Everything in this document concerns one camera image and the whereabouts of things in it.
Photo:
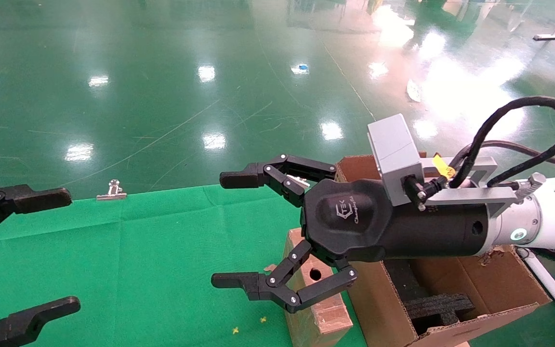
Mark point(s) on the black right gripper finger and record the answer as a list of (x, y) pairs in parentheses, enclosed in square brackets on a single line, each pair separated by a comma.
[(277, 176), (277, 289)]

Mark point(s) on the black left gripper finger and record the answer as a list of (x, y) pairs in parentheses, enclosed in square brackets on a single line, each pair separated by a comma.
[(32, 315), (27, 198)]

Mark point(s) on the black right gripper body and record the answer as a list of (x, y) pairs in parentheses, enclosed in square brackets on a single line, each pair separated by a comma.
[(354, 221)]

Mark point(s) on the small cardboard box with hole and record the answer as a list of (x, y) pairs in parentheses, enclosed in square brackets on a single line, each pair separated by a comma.
[(325, 324)]

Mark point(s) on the brown cardboard scrap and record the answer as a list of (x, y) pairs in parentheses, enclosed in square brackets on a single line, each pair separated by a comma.
[(270, 267)]

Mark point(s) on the large open cardboard carton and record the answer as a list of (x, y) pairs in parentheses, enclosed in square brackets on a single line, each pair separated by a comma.
[(499, 284)]

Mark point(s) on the silver binder clip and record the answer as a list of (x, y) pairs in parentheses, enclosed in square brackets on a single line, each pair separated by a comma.
[(112, 195)]

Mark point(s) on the small blue floor object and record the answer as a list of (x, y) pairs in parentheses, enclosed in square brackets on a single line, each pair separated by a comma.
[(300, 67)]

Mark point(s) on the green table cloth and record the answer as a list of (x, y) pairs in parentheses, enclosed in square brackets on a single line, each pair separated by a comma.
[(162, 265)]

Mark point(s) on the black foam packing insert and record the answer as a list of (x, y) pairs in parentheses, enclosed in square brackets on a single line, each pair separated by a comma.
[(441, 306)]

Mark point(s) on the white paper scrap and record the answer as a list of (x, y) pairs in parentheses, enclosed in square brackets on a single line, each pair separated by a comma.
[(413, 91)]

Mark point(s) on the silver camera mount bracket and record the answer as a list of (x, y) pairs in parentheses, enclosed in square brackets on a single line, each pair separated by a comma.
[(470, 195)]

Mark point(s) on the white pipe frame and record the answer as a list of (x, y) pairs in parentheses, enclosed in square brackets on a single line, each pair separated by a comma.
[(547, 282)]

